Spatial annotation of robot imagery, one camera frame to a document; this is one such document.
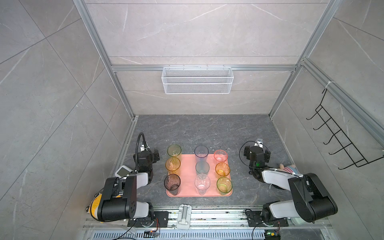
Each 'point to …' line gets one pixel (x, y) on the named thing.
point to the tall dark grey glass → (172, 182)
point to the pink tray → (188, 188)
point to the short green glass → (224, 185)
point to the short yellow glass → (222, 169)
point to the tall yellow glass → (172, 163)
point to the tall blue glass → (201, 153)
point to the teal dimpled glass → (202, 167)
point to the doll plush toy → (292, 168)
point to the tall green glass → (174, 150)
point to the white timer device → (122, 171)
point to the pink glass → (221, 156)
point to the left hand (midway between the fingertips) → (146, 147)
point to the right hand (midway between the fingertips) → (256, 146)
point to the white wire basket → (197, 80)
